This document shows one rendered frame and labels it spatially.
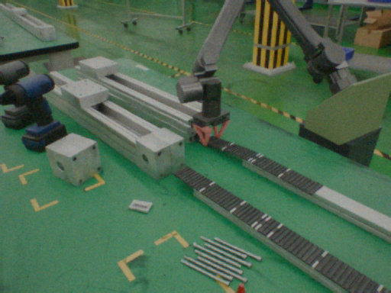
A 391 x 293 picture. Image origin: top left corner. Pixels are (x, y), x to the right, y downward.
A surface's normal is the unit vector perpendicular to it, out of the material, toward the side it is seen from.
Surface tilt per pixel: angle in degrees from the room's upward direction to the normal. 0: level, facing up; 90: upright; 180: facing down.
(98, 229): 0
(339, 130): 90
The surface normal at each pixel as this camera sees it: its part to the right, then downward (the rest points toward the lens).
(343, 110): -0.86, 0.29
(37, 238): -0.03, -0.85
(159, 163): 0.68, 0.36
